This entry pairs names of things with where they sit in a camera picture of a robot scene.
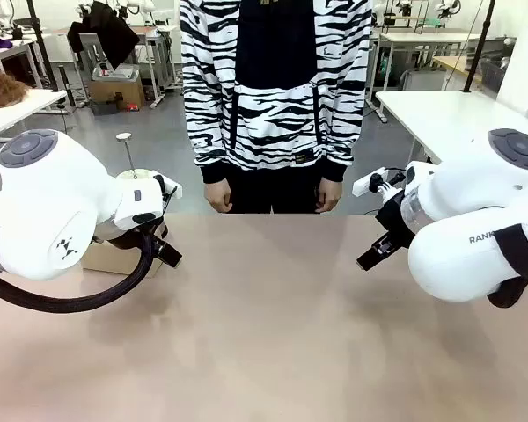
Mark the person's left hand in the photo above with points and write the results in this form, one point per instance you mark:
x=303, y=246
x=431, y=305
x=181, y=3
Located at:
x=329, y=197

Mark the small round disc stand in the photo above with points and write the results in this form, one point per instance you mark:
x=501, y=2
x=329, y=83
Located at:
x=129, y=158

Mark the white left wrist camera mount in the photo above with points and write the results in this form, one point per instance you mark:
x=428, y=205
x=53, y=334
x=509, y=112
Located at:
x=172, y=187

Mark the person in zebra hoodie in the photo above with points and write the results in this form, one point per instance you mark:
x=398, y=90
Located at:
x=273, y=110

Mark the black tripod pole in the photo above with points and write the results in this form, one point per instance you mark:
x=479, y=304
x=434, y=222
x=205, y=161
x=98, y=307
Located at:
x=41, y=48

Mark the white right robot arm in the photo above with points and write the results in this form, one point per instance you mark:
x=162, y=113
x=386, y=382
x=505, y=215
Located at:
x=475, y=211

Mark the black hanging cloth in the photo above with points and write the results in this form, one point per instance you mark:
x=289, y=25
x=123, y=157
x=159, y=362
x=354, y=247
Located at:
x=103, y=33

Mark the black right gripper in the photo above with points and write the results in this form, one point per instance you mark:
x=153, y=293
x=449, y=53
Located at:
x=398, y=224

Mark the black slanted pole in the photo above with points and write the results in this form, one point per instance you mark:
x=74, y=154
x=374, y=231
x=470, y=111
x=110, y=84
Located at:
x=479, y=44

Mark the person's right hand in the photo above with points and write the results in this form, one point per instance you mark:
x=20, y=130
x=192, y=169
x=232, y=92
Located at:
x=218, y=198

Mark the brown furry wig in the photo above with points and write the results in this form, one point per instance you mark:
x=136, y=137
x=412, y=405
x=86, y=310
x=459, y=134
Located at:
x=2, y=90

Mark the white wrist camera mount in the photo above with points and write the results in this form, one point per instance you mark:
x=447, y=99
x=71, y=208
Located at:
x=172, y=187
x=363, y=184

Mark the white background desk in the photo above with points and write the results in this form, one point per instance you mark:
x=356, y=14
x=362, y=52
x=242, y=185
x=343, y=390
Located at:
x=422, y=41

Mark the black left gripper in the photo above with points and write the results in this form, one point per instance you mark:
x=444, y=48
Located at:
x=123, y=239

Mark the brown cardboard floor box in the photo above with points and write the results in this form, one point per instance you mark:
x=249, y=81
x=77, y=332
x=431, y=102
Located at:
x=114, y=92

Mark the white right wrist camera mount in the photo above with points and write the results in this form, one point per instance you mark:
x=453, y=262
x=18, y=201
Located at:
x=363, y=184

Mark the grey background workbench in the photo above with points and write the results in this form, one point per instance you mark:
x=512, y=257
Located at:
x=154, y=57

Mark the white side table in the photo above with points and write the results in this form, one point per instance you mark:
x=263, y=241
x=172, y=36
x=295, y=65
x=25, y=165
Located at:
x=13, y=112

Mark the person's right forearm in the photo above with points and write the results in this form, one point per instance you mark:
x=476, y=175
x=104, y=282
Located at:
x=207, y=132

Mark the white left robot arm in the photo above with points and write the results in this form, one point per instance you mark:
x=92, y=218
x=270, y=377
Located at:
x=44, y=206

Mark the grey plastic bin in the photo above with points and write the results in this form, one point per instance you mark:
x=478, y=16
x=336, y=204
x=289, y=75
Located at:
x=116, y=72

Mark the person's left forearm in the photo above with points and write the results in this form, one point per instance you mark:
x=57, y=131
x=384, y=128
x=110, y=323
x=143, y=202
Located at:
x=341, y=132

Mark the beige cardboard box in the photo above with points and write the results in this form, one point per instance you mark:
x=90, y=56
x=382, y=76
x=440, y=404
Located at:
x=105, y=261

